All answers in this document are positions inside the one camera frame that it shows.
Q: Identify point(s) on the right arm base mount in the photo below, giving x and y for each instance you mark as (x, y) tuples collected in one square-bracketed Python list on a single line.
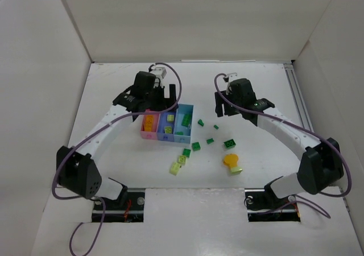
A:
[(264, 206)]

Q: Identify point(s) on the pale green sloped lego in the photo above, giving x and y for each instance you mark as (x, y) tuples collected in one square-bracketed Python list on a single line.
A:
[(168, 130)]

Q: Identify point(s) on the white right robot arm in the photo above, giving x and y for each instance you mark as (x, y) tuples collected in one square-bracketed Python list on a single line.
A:
[(321, 163)]

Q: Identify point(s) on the lime sloped lego piece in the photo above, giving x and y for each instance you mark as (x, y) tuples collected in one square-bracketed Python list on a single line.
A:
[(235, 170)]

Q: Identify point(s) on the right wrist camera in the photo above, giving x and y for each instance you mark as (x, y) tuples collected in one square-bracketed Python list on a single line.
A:
[(230, 77)]

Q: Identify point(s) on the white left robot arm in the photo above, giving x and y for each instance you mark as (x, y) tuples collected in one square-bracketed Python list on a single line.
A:
[(76, 166)]

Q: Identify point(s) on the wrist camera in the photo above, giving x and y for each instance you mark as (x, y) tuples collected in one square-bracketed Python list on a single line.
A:
[(230, 77), (159, 72)]

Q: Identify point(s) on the pink plastic bin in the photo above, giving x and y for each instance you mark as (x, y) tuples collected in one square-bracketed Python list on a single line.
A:
[(150, 135)]

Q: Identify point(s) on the green wedge lego piece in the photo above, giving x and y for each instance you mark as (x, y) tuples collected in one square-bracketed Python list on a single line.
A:
[(200, 122)]

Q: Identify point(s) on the light blue plastic bin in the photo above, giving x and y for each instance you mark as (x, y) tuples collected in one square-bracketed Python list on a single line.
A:
[(181, 111)]

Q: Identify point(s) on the orange round lego piece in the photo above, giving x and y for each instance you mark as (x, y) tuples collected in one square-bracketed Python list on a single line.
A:
[(231, 160)]

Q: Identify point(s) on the pale green lego block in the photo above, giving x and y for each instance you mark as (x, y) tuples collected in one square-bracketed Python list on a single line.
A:
[(170, 117)]

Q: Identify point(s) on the small green lego brick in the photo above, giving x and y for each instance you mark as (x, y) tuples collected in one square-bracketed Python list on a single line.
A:
[(186, 152)]

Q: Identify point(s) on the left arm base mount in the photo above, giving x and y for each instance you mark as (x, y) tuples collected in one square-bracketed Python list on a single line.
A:
[(128, 209)]

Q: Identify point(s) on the green two-by-two lego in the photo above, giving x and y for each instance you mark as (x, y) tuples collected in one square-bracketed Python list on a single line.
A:
[(196, 146)]

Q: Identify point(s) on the small green arch lego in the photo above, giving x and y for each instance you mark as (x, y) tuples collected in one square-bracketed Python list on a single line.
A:
[(209, 141)]

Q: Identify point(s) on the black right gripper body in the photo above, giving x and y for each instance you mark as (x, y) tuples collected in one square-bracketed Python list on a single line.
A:
[(223, 103)]

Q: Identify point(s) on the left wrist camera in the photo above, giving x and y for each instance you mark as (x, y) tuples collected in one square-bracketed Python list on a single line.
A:
[(159, 72)]

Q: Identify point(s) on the pale green lego piece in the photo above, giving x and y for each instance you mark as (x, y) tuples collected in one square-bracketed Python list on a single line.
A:
[(175, 168)]

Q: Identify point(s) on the lime green lego brick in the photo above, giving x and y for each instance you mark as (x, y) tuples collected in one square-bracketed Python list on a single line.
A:
[(182, 159)]

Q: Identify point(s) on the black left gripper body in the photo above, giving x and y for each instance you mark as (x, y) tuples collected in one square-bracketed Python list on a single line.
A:
[(164, 98)]

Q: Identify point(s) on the green lego plate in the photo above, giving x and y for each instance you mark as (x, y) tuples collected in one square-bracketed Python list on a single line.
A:
[(186, 121)]

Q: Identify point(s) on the yellow rectangular lego brick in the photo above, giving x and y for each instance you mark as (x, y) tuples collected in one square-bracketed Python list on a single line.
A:
[(148, 123)]

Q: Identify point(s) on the aluminium rail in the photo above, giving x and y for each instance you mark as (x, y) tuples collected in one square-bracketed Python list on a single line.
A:
[(298, 97)]

